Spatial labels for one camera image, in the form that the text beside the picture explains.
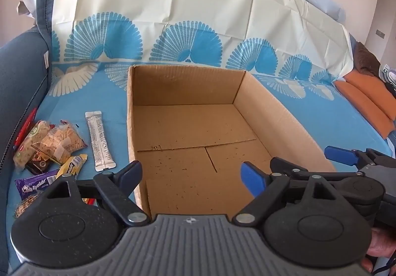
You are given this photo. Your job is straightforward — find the black snack packet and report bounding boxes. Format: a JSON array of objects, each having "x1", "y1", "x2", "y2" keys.
[{"x1": 26, "y1": 152, "x2": 58, "y2": 175}]

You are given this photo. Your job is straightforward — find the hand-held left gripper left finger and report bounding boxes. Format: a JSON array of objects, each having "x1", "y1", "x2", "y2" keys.
[{"x1": 46, "y1": 161, "x2": 148, "y2": 227}]

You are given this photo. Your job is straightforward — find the blue white printed sheet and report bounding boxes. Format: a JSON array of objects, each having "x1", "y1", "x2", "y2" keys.
[{"x1": 0, "y1": 0, "x2": 392, "y2": 267}]

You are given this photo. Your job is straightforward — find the red packet with white label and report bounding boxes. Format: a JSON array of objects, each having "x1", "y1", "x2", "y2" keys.
[{"x1": 13, "y1": 107, "x2": 38, "y2": 149}]

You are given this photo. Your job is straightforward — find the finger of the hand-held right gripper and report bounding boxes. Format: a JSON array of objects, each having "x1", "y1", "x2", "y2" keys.
[
  {"x1": 325, "y1": 146, "x2": 396, "y2": 172},
  {"x1": 270, "y1": 157, "x2": 365, "y2": 183}
]

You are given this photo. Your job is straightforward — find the clear cracker packet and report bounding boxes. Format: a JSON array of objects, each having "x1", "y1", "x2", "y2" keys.
[{"x1": 40, "y1": 126, "x2": 88, "y2": 165}]

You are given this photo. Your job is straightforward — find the purple chocolate bar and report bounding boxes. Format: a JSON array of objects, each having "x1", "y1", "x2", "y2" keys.
[{"x1": 15, "y1": 169, "x2": 59, "y2": 200}]

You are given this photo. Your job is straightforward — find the silver stick packet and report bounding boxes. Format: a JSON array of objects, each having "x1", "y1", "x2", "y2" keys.
[{"x1": 85, "y1": 111, "x2": 116, "y2": 171}]

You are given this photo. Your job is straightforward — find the white grey bundle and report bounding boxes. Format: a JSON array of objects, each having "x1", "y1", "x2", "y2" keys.
[{"x1": 382, "y1": 64, "x2": 396, "y2": 84}]

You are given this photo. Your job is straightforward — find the yellow snack packet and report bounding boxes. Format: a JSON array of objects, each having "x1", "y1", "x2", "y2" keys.
[{"x1": 56, "y1": 154, "x2": 88, "y2": 180}]

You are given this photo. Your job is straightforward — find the brown cardboard box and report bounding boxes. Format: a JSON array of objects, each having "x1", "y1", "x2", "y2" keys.
[{"x1": 127, "y1": 65, "x2": 338, "y2": 222}]

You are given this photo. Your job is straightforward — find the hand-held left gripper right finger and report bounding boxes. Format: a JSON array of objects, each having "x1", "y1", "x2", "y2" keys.
[{"x1": 233, "y1": 161, "x2": 339, "y2": 227}]

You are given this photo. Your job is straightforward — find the person's right hand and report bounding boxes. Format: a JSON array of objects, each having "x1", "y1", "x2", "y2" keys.
[{"x1": 362, "y1": 228, "x2": 396, "y2": 273}]

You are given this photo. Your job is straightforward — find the orange cushion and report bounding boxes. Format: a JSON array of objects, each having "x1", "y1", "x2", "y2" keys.
[{"x1": 336, "y1": 73, "x2": 396, "y2": 140}]

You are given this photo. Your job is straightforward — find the brown cloth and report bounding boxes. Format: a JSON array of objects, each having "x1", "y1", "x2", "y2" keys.
[{"x1": 353, "y1": 42, "x2": 382, "y2": 78}]

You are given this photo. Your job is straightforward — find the clear puffed cereal bar packet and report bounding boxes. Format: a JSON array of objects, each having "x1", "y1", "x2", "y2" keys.
[{"x1": 13, "y1": 120, "x2": 51, "y2": 168}]

